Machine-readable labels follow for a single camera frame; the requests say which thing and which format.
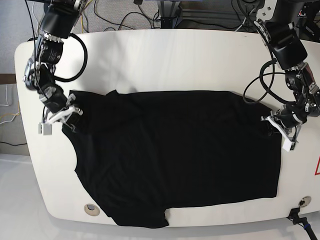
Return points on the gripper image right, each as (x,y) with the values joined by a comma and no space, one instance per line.
(291,116)

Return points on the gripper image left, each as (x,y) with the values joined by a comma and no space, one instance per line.
(52,96)

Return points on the black T-shirt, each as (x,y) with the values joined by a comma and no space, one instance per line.
(140,154)

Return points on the silver table grommet right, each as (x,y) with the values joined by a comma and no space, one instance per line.
(305,201)

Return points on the silver table grommet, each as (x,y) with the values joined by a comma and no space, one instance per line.
(305,201)
(91,210)

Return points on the silver table grommet left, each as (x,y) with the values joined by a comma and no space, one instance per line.
(91,210)

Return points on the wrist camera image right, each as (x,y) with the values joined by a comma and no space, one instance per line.
(288,145)

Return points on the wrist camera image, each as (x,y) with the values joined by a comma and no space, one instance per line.
(288,145)
(44,129)

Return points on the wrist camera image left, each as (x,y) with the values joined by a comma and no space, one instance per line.
(44,129)

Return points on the black clamp with cable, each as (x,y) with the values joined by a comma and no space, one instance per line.
(302,221)

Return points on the aluminium frame post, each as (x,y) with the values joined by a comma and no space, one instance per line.
(169,12)

